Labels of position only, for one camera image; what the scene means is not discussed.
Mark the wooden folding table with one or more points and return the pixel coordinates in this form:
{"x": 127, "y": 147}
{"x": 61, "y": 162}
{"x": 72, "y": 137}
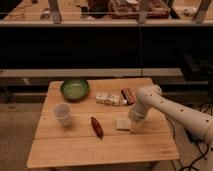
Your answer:
{"x": 78, "y": 145}

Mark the long wooden shelf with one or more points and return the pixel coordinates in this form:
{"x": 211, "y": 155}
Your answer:
{"x": 67, "y": 12}

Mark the brown tray on shelf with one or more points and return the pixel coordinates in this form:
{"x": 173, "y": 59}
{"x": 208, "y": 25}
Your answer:
{"x": 129, "y": 9}

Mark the brown chocolate bar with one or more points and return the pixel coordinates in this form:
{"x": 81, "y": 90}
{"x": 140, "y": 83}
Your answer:
{"x": 128, "y": 96}

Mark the translucent white cup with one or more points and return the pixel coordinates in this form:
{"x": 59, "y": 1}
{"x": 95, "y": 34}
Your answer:
{"x": 62, "y": 112}

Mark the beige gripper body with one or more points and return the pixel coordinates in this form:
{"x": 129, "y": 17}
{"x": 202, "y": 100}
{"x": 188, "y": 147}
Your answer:
{"x": 136, "y": 126}

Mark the red chili pepper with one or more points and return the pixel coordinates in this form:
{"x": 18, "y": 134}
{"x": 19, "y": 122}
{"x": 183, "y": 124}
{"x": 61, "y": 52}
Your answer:
{"x": 97, "y": 128}

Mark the white patterned box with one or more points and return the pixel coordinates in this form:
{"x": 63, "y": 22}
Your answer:
{"x": 107, "y": 98}

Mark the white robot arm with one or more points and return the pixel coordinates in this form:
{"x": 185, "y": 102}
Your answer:
{"x": 198, "y": 123}

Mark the white sponge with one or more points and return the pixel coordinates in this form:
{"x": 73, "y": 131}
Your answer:
{"x": 123, "y": 124}

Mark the green ceramic bowl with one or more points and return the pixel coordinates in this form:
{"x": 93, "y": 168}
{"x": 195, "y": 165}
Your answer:
{"x": 74, "y": 89}

